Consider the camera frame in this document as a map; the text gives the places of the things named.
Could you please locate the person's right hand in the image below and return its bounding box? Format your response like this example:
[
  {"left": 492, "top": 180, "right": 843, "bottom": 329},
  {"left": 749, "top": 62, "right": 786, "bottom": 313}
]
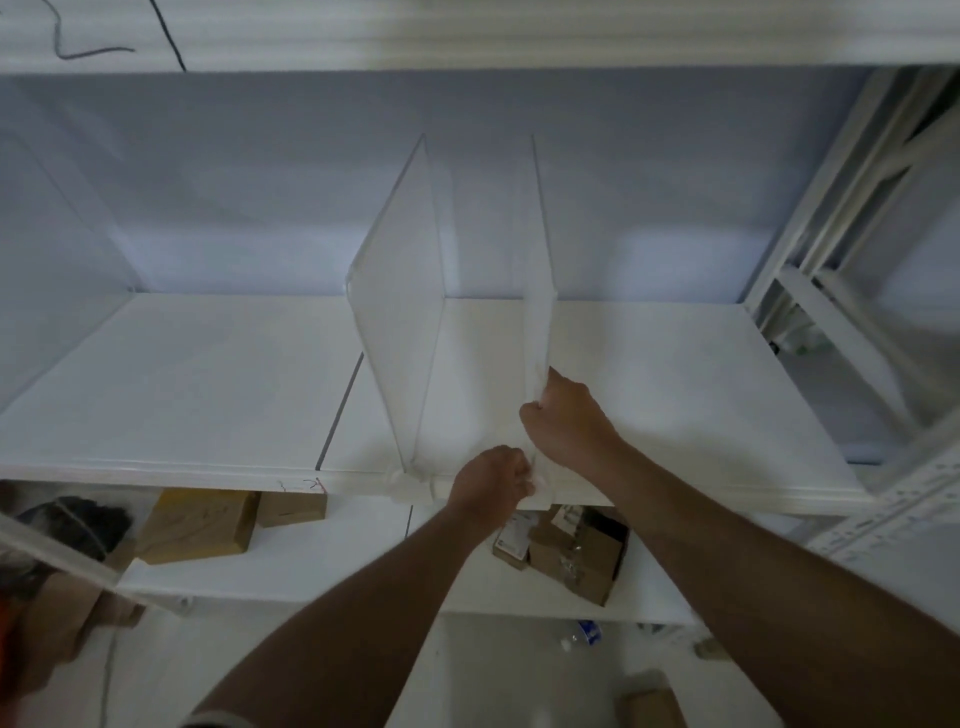
[{"left": 519, "top": 366, "right": 628, "bottom": 490}]

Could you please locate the person's left hand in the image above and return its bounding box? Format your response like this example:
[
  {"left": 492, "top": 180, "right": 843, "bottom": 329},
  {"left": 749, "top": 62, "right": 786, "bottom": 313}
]
[{"left": 445, "top": 445, "right": 536, "bottom": 528}]

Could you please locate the clear acrylic shelf divider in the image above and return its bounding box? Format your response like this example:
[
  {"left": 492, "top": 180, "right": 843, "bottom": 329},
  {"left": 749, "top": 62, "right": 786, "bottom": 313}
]
[
  {"left": 345, "top": 135, "right": 448, "bottom": 481},
  {"left": 512, "top": 135, "right": 560, "bottom": 410}
]

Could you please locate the person's left forearm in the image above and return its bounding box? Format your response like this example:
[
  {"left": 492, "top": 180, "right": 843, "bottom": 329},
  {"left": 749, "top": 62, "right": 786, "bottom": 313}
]
[{"left": 191, "top": 504, "right": 505, "bottom": 728}]

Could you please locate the person's right forearm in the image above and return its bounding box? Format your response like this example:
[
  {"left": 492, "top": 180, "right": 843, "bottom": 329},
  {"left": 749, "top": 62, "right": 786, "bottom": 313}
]
[{"left": 570, "top": 442, "right": 960, "bottom": 728}]

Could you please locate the small white-labelled box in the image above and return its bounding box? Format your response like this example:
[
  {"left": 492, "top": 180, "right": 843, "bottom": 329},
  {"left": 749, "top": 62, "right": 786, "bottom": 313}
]
[{"left": 492, "top": 510, "right": 540, "bottom": 572}]

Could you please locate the open brown cardboard box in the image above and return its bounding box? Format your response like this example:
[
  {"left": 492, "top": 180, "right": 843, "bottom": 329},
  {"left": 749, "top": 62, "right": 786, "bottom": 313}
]
[{"left": 528, "top": 506, "right": 631, "bottom": 608}]

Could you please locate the clear plastic bottle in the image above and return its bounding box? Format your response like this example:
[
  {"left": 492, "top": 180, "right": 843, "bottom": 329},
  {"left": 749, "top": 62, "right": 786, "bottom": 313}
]
[{"left": 560, "top": 620, "right": 604, "bottom": 654}]

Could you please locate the white shelf board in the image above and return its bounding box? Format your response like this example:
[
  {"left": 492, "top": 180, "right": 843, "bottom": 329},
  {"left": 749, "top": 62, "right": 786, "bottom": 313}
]
[
  {"left": 0, "top": 0, "right": 960, "bottom": 76},
  {"left": 0, "top": 291, "right": 877, "bottom": 519},
  {"left": 118, "top": 491, "right": 702, "bottom": 628}
]

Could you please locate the small brown cardboard box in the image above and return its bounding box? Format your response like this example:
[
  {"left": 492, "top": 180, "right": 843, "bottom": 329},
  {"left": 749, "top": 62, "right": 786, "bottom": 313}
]
[{"left": 256, "top": 491, "right": 329, "bottom": 529}]

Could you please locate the yellow-brown cardboard box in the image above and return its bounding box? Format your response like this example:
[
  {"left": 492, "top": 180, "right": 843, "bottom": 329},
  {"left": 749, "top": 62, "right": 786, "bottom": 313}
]
[{"left": 134, "top": 488, "right": 262, "bottom": 567}]

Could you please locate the black bag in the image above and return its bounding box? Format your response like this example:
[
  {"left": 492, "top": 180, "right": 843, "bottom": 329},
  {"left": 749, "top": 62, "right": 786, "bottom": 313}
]
[{"left": 13, "top": 495, "right": 134, "bottom": 565}]

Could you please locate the white metal rack bar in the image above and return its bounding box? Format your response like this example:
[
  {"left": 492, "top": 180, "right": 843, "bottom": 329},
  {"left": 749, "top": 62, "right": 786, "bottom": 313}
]
[{"left": 0, "top": 512, "right": 192, "bottom": 616}]

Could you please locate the crumpled brown paper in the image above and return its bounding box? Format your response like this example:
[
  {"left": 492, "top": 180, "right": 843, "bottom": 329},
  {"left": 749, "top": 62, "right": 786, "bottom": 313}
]
[{"left": 18, "top": 538, "right": 147, "bottom": 687}]

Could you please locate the white metal rack frame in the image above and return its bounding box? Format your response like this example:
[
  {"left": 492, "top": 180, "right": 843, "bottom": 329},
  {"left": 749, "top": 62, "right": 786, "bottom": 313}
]
[{"left": 741, "top": 66, "right": 960, "bottom": 565}]

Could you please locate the black cable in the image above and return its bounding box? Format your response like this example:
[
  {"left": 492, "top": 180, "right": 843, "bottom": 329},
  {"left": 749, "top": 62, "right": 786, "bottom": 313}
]
[
  {"left": 40, "top": 0, "right": 137, "bottom": 62},
  {"left": 148, "top": 0, "right": 188, "bottom": 75}
]

